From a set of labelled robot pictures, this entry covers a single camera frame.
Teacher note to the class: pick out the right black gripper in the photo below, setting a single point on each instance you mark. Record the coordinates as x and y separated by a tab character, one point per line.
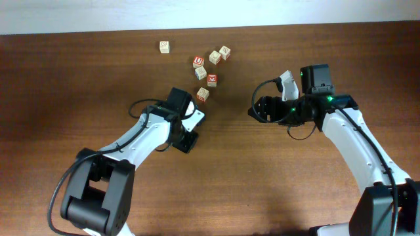
266	102

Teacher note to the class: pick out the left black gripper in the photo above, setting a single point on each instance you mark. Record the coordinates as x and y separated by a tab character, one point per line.
188	145

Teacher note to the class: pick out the wooden block red picture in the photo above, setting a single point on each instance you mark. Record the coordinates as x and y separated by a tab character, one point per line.
202	94

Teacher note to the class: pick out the red E wooden block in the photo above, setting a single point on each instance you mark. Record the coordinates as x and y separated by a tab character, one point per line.
212	80

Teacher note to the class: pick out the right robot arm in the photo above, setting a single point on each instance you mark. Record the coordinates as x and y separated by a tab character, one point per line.
389	203

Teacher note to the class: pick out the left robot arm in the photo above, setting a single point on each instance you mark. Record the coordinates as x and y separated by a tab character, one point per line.
100	183

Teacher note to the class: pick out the red U wooden block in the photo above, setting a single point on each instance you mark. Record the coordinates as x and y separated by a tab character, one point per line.
198	62

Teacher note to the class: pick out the wooden block beside top right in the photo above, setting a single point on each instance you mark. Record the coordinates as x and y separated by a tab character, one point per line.
215	57

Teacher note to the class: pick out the plain wooden block far left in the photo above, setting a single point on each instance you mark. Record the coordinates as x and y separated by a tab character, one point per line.
164	47

